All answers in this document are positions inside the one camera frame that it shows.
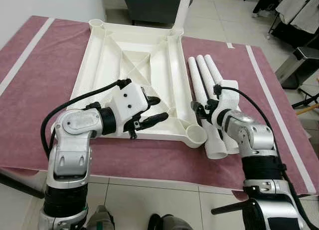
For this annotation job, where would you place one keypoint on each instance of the white plastic table leg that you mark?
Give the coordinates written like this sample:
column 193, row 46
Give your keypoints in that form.
column 182, row 11
column 196, row 78
column 207, row 75
column 217, row 75

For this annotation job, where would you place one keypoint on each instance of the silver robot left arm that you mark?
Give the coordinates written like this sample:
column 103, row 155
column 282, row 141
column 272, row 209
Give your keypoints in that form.
column 70, row 150

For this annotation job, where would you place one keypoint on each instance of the mauve cloth with white stripes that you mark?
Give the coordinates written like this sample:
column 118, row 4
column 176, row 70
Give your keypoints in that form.
column 149, row 165

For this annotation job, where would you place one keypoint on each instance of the small white tape patch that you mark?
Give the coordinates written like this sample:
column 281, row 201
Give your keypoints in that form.
column 230, row 45

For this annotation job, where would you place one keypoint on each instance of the light wooden table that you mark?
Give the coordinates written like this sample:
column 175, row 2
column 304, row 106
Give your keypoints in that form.
column 309, row 109

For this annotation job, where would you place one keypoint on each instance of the dark grey armchair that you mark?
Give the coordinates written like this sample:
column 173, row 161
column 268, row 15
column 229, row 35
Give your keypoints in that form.
column 149, row 3

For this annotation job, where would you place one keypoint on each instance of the black metal table leg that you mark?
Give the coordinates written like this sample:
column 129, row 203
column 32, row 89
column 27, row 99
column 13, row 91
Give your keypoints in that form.
column 20, row 185
column 229, row 208

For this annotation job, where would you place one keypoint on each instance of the steel pedal trash bin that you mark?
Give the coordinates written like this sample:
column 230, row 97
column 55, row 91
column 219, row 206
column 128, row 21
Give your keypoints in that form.
column 301, row 65

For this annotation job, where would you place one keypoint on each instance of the grey robot left foot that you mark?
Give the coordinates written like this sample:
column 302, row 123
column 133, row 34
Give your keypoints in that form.
column 101, row 220

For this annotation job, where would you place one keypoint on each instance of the grey robot foot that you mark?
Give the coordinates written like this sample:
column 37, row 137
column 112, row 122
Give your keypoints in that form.
column 101, row 220
column 172, row 224

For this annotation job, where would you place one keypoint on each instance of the grey robot right foot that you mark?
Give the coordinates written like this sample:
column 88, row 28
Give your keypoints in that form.
column 172, row 224

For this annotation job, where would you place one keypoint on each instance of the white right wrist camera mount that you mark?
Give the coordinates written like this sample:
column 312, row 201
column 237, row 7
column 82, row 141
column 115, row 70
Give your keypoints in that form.
column 230, row 93

